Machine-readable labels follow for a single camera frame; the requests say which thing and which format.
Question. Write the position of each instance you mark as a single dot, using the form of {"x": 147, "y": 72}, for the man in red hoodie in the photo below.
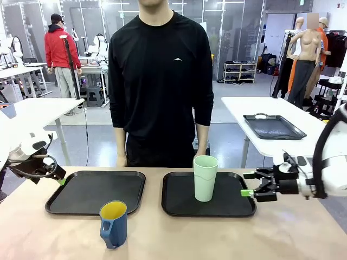
{"x": 61, "y": 54}

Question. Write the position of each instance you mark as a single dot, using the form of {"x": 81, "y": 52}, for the blue mug yellow inside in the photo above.
{"x": 115, "y": 227}

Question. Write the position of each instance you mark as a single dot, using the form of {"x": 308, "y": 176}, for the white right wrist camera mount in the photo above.
{"x": 291, "y": 162}

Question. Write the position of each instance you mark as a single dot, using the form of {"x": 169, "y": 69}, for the black utility cart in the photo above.
{"x": 324, "y": 97}

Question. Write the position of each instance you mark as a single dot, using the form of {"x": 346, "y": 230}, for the person's left hand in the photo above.
{"x": 202, "y": 152}

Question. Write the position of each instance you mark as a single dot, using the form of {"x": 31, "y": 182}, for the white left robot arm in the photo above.
{"x": 16, "y": 140}

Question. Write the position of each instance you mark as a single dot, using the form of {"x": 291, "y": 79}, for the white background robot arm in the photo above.
{"x": 98, "y": 46}

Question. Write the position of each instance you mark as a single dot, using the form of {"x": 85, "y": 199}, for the bare beige mannequin dark trousers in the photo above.
{"x": 305, "y": 59}

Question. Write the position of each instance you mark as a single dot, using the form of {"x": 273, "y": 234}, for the rack of black clothes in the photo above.
{"x": 336, "y": 48}

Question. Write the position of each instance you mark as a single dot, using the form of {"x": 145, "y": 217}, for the black tripod pole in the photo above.
{"x": 71, "y": 65}

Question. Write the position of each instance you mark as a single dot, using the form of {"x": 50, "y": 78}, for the grey step stool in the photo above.
{"x": 95, "y": 97}

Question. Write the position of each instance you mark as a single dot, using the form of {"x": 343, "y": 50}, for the blue grey storage box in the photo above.
{"x": 8, "y": 109}

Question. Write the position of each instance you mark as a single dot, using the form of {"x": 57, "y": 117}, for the white shoe rack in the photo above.
{"x": 240, "y": 71}

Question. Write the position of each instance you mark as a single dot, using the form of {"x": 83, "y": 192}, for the black plastic serving tray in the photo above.
{"x": 97, "y": 192}
{"x": 184, "y": 195}

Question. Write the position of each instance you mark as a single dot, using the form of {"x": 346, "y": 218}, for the person's right forearm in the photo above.
{"x": 120, "y": 140}

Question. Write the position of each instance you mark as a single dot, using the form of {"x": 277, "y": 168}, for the black bag on floor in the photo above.
{"x": 268, "y": 63}

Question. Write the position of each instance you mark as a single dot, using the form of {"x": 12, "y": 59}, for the mannequin with orange garment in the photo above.
{"x": 323, "y": 48}

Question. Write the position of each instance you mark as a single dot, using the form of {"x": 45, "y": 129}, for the white background desk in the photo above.
{"x": 21, "y": 73}

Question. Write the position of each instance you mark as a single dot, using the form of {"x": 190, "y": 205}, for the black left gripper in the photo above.
{"x": 40, "y": 168}

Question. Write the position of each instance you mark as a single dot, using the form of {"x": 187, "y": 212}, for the person in black sweatshirt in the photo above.
{"x": 160, "y": 81}

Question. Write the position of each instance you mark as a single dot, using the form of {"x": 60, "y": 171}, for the white side table with tray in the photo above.
{"x": 271, "y": 108}

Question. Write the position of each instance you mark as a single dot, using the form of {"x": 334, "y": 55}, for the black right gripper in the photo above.
{"x": 286, "y": 181}

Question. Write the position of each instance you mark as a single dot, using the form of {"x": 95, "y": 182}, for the yellow flat object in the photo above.
{"x": 326, "y": 122}

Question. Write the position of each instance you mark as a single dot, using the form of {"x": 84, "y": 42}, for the person's right hand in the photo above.
{"x": 122, "y": 161}

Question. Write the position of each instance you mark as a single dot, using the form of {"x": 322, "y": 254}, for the person's left forearm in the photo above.
{"x": 202, "y": 136}

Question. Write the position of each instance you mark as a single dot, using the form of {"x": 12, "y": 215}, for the pale green tall tumbler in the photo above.
{"x": 204, "y": 181}

